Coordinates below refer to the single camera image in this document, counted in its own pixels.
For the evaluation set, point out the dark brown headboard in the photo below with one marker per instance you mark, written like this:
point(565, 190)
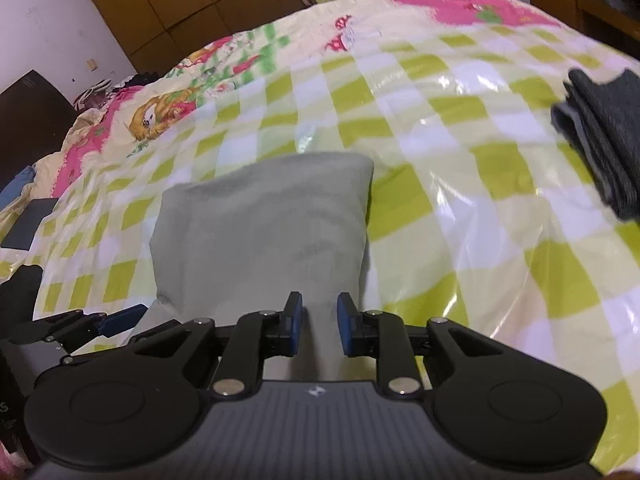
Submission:
point(30, 120)

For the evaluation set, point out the dark grey flat case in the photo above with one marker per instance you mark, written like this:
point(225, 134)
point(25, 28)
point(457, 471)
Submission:
point(30, 225)

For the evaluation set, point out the green checked plastic sheet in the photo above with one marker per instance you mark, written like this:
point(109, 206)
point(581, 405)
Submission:
point(475, 210)

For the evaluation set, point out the dark grey pants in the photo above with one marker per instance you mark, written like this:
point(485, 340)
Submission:
point(605, 130)

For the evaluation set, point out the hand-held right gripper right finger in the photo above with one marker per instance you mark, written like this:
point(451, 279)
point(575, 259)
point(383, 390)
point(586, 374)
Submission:
point(344, 324)

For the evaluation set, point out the blue cloth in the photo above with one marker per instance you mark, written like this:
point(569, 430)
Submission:
point(15, 185)

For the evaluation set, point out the wooden wardrobe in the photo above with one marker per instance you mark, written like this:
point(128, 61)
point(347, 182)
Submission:
point(200, 0)

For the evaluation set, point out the printed blanket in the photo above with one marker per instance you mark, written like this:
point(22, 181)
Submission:
point(450, 5)

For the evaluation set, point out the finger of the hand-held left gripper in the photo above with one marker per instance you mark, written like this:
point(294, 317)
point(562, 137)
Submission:
point(125, 317)

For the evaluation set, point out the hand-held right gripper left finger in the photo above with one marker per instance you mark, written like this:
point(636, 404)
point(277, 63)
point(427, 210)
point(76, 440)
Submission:
point(295, 324)

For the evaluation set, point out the pile of dark clothes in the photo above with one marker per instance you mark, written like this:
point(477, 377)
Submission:
point(125, 85)

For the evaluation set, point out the light grey pants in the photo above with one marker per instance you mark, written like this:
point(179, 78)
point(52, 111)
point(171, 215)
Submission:
point(260, 230)

